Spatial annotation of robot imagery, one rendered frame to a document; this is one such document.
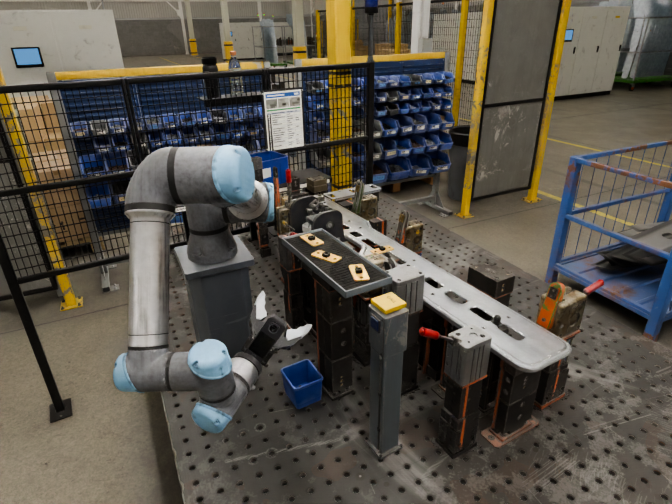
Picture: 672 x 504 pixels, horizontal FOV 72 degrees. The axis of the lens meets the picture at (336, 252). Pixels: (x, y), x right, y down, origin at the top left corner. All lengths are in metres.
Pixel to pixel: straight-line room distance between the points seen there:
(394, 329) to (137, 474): 1.58
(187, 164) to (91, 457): 1.82
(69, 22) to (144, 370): 7.37
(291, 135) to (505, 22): 2.61
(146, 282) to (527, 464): 1.04
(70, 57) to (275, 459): 7.31
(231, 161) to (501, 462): 1.01
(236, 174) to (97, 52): 7.25
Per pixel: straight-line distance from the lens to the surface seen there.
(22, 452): 2.72
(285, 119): 2.48
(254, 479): 1.32
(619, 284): 3.58
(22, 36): 8.16
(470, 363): 1.17
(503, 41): 4.61
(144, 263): 0.97
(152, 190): 0.97
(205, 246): 1.42
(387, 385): 1.18
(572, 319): 1.44
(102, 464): 2.49
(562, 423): 1.55
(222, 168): 0.93
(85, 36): 8.12
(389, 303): 1.06
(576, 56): 13.07
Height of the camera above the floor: 1.73
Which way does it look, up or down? 26 degrees down
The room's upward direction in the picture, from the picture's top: 1 degrees counter-clockwise
